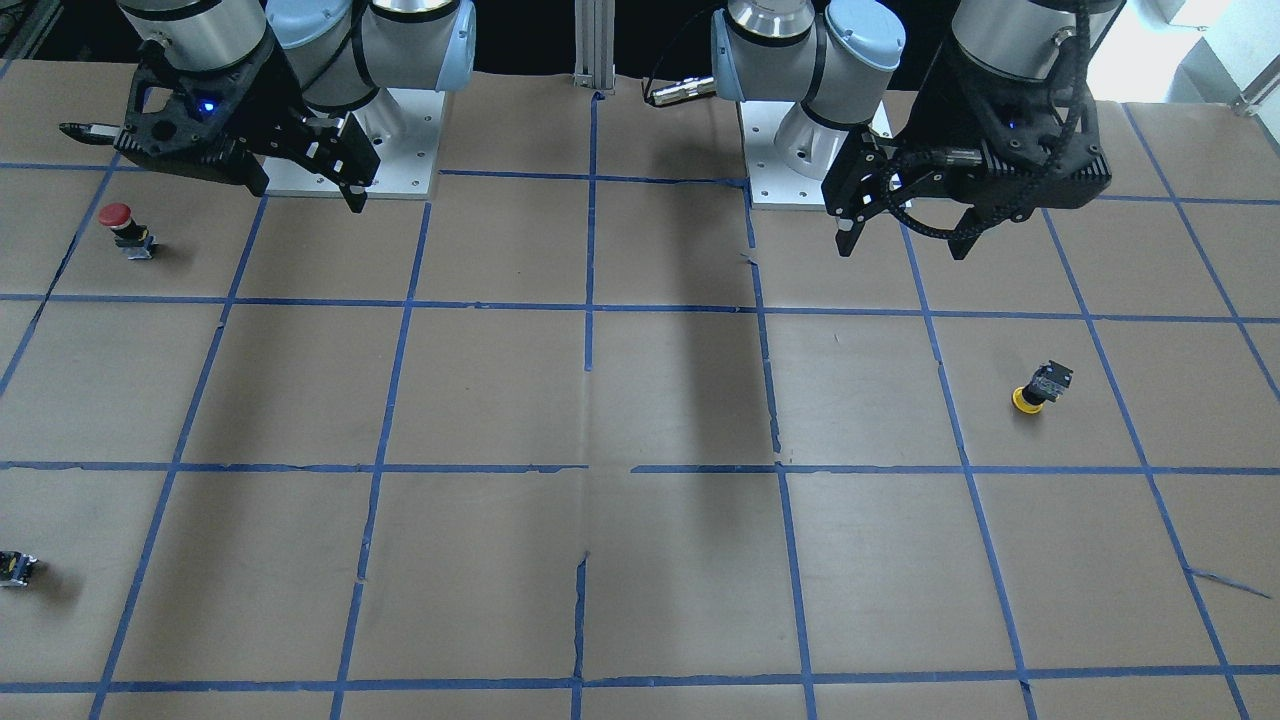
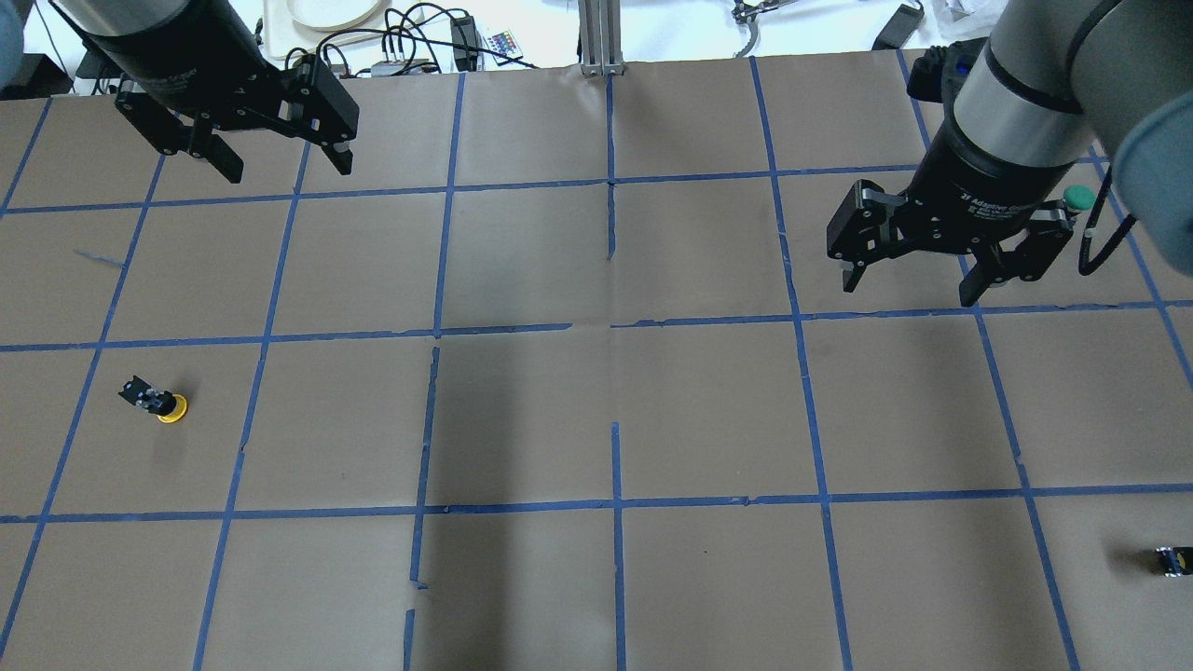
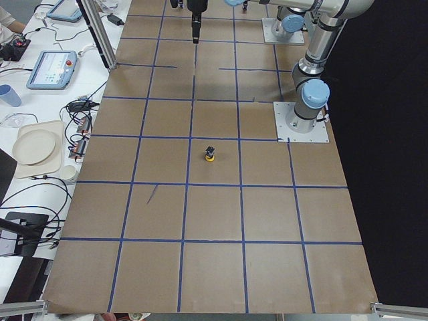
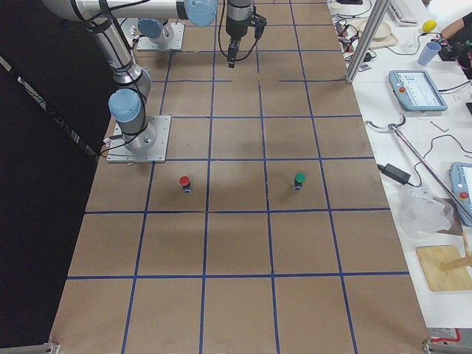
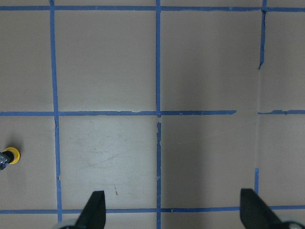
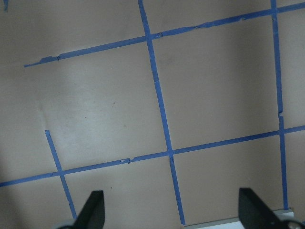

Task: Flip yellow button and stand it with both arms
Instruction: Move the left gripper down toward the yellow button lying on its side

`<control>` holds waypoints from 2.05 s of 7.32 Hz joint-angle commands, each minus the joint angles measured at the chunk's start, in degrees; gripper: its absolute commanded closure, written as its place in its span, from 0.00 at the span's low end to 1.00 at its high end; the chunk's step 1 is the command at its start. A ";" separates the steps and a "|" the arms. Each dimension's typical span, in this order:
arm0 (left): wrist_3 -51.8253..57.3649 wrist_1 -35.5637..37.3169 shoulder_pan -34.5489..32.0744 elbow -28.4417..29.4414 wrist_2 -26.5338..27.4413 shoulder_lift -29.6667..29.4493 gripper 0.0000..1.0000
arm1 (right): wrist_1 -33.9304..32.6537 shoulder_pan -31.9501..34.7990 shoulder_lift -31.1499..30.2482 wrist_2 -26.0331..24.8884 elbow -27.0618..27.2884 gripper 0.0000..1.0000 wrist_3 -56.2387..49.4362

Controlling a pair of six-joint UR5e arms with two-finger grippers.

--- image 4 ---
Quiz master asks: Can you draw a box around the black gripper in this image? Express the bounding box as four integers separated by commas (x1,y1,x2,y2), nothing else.
227,38,240,69

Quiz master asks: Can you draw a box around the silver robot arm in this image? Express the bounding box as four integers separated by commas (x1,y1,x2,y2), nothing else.
138,1,267,68
43,1,190,155

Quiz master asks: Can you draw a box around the red push button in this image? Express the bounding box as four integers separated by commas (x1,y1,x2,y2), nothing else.
179,176,192,193

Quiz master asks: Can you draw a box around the green push button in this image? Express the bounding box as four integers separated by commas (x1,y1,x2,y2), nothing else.
294,173,306,190

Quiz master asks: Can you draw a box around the beige bowl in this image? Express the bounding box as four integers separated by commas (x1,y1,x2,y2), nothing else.
359,19,392,41

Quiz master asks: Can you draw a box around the metal cane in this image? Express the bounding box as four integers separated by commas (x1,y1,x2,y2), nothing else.
365,115,471,221

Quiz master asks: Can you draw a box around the far teach pendant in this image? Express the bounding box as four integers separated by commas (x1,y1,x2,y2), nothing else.
388,70,448,112

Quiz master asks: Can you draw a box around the teach pendant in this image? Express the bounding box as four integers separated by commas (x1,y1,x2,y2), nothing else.
450,162,471,226
388,70,448,112

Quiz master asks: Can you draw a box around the yellow ball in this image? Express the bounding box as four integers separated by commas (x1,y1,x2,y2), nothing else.
422,19,437,32

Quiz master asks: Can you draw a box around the blue plastic cup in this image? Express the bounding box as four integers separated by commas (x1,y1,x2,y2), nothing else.
417,41,442,66

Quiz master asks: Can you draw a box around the black power adapter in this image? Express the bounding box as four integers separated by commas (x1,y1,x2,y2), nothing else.
382,164,411,184

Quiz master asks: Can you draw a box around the clear plastic bag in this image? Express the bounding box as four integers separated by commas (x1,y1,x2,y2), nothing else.
395,186,454,237

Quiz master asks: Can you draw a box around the near teach pendant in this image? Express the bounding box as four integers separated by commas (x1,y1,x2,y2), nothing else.
450,162,471,226

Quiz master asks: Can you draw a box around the wooden cutting board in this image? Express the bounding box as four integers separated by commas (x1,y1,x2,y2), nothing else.
416,245,471,292

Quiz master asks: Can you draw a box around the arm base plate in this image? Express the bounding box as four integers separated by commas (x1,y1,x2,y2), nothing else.
105,115,172,163
137,18,184,52

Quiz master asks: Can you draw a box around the aluminium frame post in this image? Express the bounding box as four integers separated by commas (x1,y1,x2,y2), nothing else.
345,0,390,84

